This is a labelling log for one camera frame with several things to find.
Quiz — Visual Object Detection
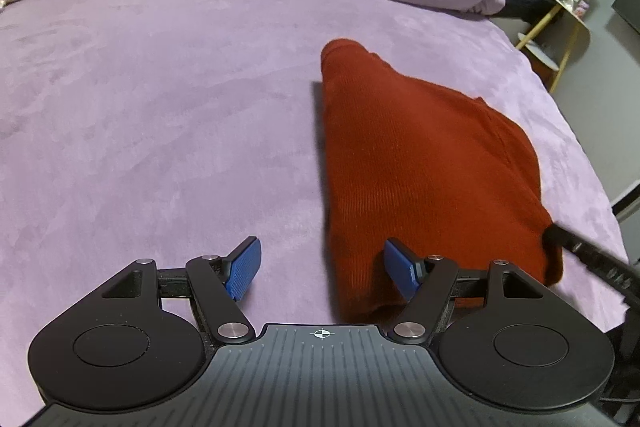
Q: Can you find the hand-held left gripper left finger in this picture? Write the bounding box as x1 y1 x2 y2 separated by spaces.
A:
94 235 264 347

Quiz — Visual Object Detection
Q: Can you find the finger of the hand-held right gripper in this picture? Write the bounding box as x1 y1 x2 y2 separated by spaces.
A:
545 222 640 304

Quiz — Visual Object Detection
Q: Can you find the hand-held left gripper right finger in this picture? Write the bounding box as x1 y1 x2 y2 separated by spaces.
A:
383 237 547 347

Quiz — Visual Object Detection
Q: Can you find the dark red knit cardigan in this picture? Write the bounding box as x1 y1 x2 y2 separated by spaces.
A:
319 38 567 324

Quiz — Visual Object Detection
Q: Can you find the purple fleece bed sheet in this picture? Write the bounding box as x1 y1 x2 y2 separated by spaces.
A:
0 0 630 413

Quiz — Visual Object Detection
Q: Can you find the dark cabinet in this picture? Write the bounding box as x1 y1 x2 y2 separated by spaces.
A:
614 0 640 35

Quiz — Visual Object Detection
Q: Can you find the gold frame side table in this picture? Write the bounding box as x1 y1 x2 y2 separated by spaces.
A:
515 0 592 94

